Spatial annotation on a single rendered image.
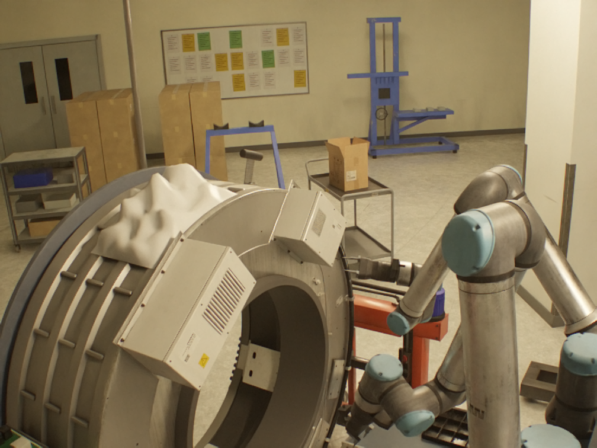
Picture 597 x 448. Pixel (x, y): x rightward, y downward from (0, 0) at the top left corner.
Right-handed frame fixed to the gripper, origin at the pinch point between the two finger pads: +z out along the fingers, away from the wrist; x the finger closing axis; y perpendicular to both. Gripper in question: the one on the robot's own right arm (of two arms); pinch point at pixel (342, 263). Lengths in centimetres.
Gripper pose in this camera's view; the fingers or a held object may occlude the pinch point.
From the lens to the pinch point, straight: 224.3
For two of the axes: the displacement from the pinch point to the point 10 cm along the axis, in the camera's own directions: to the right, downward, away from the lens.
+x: 1.4, -9.1, 3.8
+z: -9.9, -1.3, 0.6
